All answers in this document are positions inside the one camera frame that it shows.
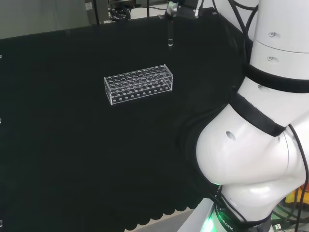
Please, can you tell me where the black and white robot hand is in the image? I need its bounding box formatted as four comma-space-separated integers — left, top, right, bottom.
165, 0, 204, 20

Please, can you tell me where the clear glass test tube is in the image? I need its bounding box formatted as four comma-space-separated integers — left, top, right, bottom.
166, 18, 175, 47

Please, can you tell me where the clear plastic test tube rack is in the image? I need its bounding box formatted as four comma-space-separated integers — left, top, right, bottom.
103, 63, 175, 106

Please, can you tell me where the grey equipment cabinet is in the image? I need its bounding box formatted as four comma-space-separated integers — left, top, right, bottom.
84, 0, 97, 25

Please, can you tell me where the black bench cloth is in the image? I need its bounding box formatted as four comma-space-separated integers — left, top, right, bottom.
0, 7, 254, 232

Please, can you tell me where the yellow and orange box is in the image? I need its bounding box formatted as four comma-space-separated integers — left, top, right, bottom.
285, 186, 309, 205

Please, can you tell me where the black cable bundle at wrist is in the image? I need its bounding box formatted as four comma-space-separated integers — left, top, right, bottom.
212, 0, 260, 71

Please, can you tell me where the tangle of black cables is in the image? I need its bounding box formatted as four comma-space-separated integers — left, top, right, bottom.
108, 6, 132, 23

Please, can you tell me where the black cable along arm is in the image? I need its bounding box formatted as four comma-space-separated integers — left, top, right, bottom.
288, 123, 309, 218

